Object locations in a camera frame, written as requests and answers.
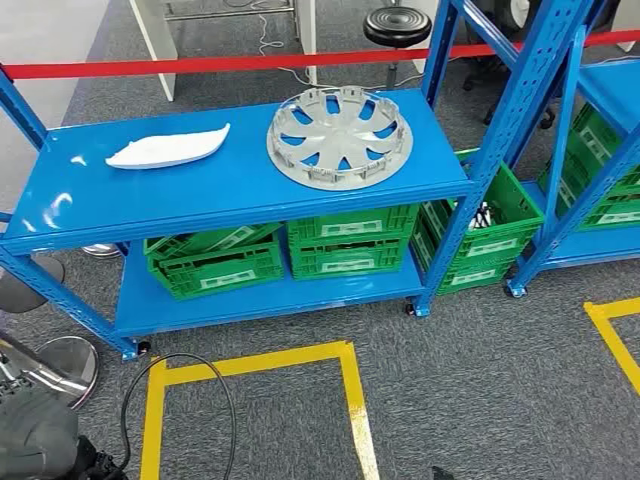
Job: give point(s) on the black barrier stanchion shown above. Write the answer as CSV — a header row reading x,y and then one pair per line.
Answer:
x,y
25,288

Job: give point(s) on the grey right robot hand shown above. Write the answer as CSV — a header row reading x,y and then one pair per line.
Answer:
x,y
35,437

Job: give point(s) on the blue metal shelf rack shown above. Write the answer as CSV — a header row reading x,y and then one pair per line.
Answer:
x,y
610,86
200,192

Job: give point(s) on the long red barrier belt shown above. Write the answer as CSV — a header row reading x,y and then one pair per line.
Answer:
x,y
200,65

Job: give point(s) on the white plastic car part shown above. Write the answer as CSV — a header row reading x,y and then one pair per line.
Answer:
x,y
164,151

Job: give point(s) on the black white striped item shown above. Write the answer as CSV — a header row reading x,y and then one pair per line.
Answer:
x,y
481,217

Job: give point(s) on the black office chair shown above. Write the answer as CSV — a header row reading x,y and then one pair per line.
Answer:
x,y
547,118

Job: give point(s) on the grey wheel hubcap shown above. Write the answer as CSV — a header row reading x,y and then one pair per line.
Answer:
x,y
340,142

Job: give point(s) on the white desk with metal bar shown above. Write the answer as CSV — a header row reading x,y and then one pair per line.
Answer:
x,y
160,46

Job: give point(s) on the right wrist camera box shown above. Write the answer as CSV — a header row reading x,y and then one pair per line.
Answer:
x,y
100,460

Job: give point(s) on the tall open green crate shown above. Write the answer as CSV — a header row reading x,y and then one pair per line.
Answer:
x,y
515,218

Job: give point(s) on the black round stool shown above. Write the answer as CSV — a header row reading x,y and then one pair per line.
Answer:
x,y
397,26

